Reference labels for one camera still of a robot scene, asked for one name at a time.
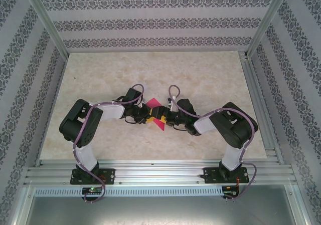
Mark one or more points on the pink square paper sheet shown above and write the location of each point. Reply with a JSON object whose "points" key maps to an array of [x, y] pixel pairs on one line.
{"points": [[159, 125]]}

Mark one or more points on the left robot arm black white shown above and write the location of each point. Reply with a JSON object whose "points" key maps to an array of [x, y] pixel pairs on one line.
{"points": [[80, 127]]}

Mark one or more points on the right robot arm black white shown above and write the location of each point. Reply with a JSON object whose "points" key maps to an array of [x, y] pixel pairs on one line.
{"points": [[238, 134]]}

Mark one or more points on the left circuit board green light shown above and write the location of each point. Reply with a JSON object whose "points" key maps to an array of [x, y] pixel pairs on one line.
{"points": [[93, 190]]}

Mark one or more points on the right circuit board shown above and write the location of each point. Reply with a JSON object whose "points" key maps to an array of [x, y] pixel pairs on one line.
{"points": [[230, 188]]}

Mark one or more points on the grey metal panel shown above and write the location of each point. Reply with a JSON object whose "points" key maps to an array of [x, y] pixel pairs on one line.
{"points": [[160, 212]]}

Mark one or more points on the aluminium mounting rail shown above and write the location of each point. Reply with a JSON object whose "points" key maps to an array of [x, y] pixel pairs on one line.
{"points": [[160, 171]]}

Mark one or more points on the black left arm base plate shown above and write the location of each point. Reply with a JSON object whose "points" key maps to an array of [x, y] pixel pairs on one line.
{"points": [[110, 176]]}

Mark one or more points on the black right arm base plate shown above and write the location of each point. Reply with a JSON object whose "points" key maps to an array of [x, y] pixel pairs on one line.
{"points": [[209, 176]]}

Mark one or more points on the aluminium side rail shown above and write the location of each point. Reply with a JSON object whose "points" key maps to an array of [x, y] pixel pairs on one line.
{"points": [[260, 109]]}

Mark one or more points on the aluminium frame post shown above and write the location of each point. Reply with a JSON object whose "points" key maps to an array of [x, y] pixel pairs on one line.
{"points": [[268, 17], [22, 207], [42, 17], [299, 207]]}

